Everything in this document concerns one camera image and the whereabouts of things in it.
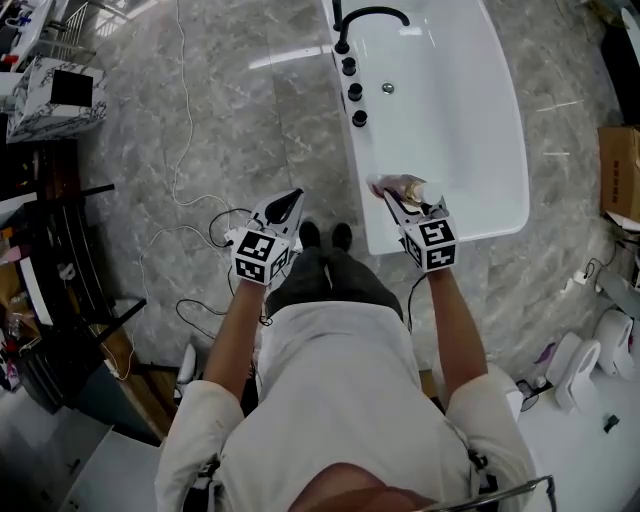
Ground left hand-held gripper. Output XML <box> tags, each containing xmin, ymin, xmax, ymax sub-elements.
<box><xmin>234</xmin><ymin>188</ymin><xmax>306</xmax><ymax>287</ymax></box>

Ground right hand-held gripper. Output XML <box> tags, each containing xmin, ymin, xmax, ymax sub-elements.
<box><xmin>383</xmin><ymin>192</ymin><xmax>459</xmax><ymax>274</ymax></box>

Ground small beige bottle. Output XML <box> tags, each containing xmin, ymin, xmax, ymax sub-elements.
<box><xmin>366</xmin><ymin>173</ymin><xmax>446</xmax><ymax>206</ymax></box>

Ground white bathtub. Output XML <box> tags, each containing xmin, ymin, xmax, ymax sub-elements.
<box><xmin>322</xmin><ymin>0</ymin><xmax>531</xmax><ymax>256</ymax></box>

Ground person's right forearm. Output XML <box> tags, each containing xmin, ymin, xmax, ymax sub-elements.
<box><xmin>424</xmin><ymin>268</ymin><xmax>489</xmax><ymax>401</ymax></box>

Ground person's left forearm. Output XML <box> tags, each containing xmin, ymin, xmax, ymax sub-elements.
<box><xmin>202</xmin><ymin>278</ymin><xmax>264</xmax><ymax>399</ymax></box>

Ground person's left black shoe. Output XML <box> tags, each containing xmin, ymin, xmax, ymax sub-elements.
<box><xmin>298</xmin><ymin>220</ymin><xmax>322</xmax><ymax>251</ymax></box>

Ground person's black shoe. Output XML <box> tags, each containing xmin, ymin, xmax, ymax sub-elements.
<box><xmin>298</xmin><ymin>220</ymin><xmax>322</xmax><ymax>251</ymax></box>
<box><xmin>331</xmin><ymin>222</ymin><xmax>354</xmax><ymax>251</ymax></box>

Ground person's right black shoe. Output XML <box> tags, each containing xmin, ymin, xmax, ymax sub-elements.
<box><xmin>331</xmin><ymin>222</ymin><xmax>354</xmax><ymax>251</ymax></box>

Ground person's dark trousers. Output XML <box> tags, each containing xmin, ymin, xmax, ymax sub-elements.
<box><xmin>266</xmin><ymin>243</ymin><xmax>404</xmax><ymax>324</ymax></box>

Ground person's white shirt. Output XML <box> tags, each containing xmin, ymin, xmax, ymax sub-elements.
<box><xmin>154</xmin><ymin>299</ymin><xmax>539</xmax><ymax>512</ymax></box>

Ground black curved faucet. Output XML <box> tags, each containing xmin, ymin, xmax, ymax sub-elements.
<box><xmin>331</xmin><ymin>0</ymin><xmax>411</xmax><ymax>54</ymax></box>

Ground brown cardboard box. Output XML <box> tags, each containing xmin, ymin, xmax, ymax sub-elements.
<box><xmin>597</xmin><ymin>124</ymin><xmax>640</xmax><ymax>224</ymax></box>

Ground white toilet model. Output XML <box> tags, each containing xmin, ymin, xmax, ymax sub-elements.
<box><xmin>553</xmin><ymin>331</ymin><xmax>602</xmax><ymax>414</ymax></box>

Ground black metal rack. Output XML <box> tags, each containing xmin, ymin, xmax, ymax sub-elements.
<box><xmin>0</xmin><ymin>139</ymin><xmax>149</xmax><ymax>416</ymax></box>

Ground white round appliance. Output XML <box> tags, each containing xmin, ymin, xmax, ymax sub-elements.
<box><xmin>593</xmin><ymin>308</ymin><xmax>637</xmax><ymax>381</ymax></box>

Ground black oval tub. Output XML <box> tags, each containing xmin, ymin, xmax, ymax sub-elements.
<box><xmin>599</xmin><ymin>7</ymin><xmax>640</xmax><ymax>126</ymax></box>

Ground marble pattern cabinet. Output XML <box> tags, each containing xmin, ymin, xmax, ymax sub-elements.
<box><xmin>6</xmin><ymin>54</ymin><xmax>109</xmax><ymax>145</ymax></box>

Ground black looped cable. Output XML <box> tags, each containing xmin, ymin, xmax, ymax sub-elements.
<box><xmin>206</xmin><ymin>208</ymin><xmax>254</xmax><ymax>247</ymax></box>

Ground thin black floor cable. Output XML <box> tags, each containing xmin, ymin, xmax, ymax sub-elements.
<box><xmin>174</xmin><ymin>298</ymin><xmax>232</xmax><ymax>342</ymax></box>

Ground long white floor cable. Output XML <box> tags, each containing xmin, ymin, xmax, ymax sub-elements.
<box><xmin>172</xmin><ymin>0</ymin><xmax>232</xmax><ymax>209</ymax></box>

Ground white wire rack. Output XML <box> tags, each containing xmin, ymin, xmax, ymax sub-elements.
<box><xmin>42</xmin><ymin>0</ymin><xmax>97</xmax><ymax>57</ymax></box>

